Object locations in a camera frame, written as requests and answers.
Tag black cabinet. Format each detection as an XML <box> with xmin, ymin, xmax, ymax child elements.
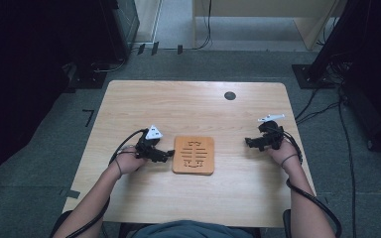
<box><xmin>97</xmin><ymin>0</ymin><xmax>141</xmax><ymax>64</ymax></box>

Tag right hand-held gripper black cable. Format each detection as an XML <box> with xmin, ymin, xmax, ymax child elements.
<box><xmin>279</xmin><ymin>127</ymin><xmax>343</xmax><ymax>238</ymax></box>

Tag black forked floor cable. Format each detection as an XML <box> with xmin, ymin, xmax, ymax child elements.
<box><xmin>294</xmin><ymin>88</ymin><xmax>341</xmax><ymax>126</ymax></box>

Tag person's right hand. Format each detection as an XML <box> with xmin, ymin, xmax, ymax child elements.
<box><xmin>265</xmin><ymin>141</ymin><xmax>300</xmax><ymax>169</ymax></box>

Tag long black floor cable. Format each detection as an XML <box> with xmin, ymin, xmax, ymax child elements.
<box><xmin>337</xmin><ymin>84</ymin><xmax>359</xmax><ymax>238</ymax></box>

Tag person's left hand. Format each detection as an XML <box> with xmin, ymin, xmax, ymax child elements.
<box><xmin>115</xmin><ymin>150</ymin><xmax>149</xmax><ymax>177</ymax></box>

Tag black stand base plate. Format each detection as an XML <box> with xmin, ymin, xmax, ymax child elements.
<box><xmin>291</xmin><ymin>63</ymin><xmax>340</xmax><ymax>90</ymax></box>
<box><xmin>66</xmin><ymin>61</ymin><xmax>107</xmax><ymax>90</ymax></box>

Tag left hand-held gripper black cable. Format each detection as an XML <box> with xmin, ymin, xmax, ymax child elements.
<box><xmin>64</xmin><ymin>128</ymin><xmax>149</xmax><ymax>238</ymax></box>

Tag dark stand with equipment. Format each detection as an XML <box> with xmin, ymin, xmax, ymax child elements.
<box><xmin>306</xmin><ymin>0</ymin><xmax>381</xmax><ymax>158</ymax></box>

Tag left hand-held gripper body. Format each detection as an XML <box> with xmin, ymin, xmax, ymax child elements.
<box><xmin>135</xmin><ymin>124</ymin><xmax>164</xmax><ymax>163</ymax></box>

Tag dark curtain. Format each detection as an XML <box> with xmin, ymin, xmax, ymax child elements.
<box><xmin>0</xmin><ymin>0</ymin><xmax>113</xmax><ymax>206</ymax></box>

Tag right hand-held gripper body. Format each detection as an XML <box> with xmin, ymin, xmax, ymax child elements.
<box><xmin>257</xmin><ymin>113</ymin><xmax>287</xmax><ymax>151</ymax></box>

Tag hand-held gripper black cable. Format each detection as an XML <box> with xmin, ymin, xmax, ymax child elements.
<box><xmin>279</xmin><ymin>127</ymin><xmax>343</xmax><ymax>238</ymax></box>
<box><xmin>64</xmin><ymin>128</ymin><xmax>149</xmax><ymax>238</ymax></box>

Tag black looped floor cable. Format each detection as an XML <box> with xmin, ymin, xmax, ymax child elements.
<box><xmin>90</xmin><ymin>58</ymin><xmax>127</xmax><ymax>74</ymax></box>

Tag light wooden desk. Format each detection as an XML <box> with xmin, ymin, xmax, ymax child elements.
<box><xmin>191</xmin><ymin>0</ymin><xmax>346</xmax><ymax>52</ymax></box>

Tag black hanging cable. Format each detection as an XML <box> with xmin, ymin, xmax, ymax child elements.
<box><xmin>193</xmin><ymin>0</ymin><xmax>213</xmax><ymax>52</ymax></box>

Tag person's grey-blue shirt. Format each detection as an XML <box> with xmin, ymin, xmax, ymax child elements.
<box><xmin>131</xmin><ymin>219</ymin><xmax>256</xmax><ymax>238</ymax></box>

